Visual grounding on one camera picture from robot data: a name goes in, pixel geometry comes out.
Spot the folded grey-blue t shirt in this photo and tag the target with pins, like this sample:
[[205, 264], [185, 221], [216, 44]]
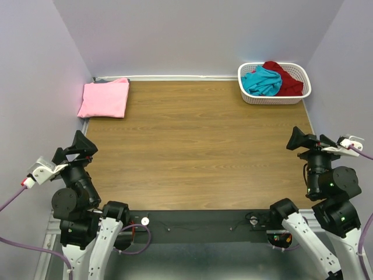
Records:
[[100, 81]]

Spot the white plastic laundry basket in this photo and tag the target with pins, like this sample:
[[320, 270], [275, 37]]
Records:
[[296, 71]]

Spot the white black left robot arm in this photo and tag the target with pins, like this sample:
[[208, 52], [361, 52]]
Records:
[[87, 237]]

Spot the aluminium frame rail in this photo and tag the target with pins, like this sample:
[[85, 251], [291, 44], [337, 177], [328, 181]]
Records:
[[308, 215]]

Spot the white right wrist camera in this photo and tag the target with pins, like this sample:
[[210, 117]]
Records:
[[347, 145]]

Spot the turquoise t shirt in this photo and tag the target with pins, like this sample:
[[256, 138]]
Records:
[[262, 82]]

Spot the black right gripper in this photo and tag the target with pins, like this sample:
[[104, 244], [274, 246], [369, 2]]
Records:
[[298, 137]]

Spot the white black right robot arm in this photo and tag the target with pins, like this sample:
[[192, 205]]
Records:
[[331, 188]]

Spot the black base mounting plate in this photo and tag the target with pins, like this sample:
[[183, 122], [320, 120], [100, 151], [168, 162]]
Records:
[[206, 226]]

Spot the pink t shirt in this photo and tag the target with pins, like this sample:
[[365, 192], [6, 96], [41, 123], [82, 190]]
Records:
[[105, 99]]

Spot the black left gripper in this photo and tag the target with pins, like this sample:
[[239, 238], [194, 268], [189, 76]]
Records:
[[82, 143]]

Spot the dark red t shirt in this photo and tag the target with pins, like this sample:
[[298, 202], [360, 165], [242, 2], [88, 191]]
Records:
[[290, 86]]

